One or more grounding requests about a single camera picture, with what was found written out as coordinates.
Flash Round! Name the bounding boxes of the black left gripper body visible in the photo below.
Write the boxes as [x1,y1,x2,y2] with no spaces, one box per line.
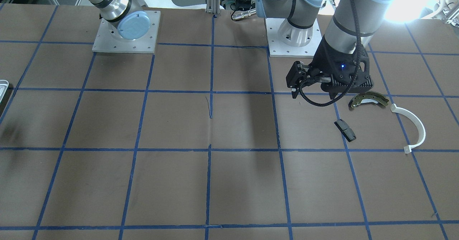
[309,39,373,94]

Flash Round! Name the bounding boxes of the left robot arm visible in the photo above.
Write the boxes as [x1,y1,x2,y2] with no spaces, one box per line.
[256,0,393,99]

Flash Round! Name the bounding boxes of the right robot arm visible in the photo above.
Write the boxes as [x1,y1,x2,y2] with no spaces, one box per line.
[88,0,151,40]

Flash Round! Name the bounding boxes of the metal tray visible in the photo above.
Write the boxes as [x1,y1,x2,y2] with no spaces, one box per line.
[0,80,9,103]

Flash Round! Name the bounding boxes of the olive brake shoe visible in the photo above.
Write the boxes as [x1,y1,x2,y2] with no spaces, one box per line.
[349,91,389,110]

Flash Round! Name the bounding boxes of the black brake pad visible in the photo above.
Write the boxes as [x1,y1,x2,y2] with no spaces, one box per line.
[334,119,357,142]

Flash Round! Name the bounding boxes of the white curved plastic part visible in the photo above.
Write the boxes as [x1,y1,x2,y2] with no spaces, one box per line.
[390,103,426,154]

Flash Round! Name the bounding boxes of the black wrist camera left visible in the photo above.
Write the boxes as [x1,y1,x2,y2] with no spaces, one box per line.
[285,61,308,99]

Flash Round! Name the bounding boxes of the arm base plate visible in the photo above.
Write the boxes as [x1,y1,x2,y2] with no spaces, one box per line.
[92,10,161,54]
[265,18,322,58]

